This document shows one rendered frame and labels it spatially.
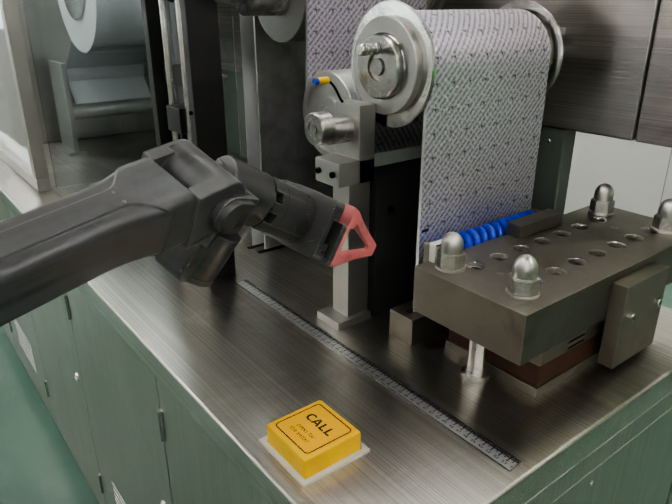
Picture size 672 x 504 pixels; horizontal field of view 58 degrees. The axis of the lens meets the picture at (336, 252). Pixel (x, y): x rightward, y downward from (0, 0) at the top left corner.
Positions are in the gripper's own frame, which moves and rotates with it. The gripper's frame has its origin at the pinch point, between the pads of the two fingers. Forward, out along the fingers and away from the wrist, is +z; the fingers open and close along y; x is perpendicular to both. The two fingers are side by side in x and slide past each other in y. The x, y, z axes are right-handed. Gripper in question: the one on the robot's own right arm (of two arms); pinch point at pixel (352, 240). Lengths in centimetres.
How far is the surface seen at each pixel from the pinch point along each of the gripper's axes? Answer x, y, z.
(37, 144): -10, -102, -7
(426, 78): 20.4, 0.7, -0.4
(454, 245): 4.3, 8.4, 7.1
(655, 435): -7.4, 26.2, 39.8
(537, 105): 27.3, 0.7, 21.5
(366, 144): 11.7, -6.7, 1.9
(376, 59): 20.9, -5.8, -3.0
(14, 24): 12, -102, -20
